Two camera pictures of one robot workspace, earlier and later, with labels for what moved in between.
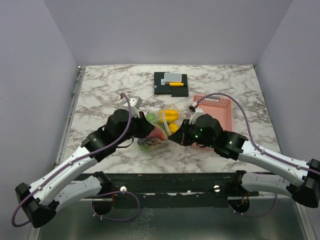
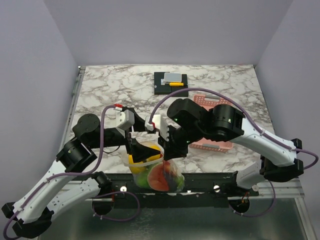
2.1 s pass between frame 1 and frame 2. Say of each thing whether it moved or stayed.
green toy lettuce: moved
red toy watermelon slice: moved
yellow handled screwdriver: stayed
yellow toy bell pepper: moved
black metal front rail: stayed
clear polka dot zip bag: moved
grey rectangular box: stayed
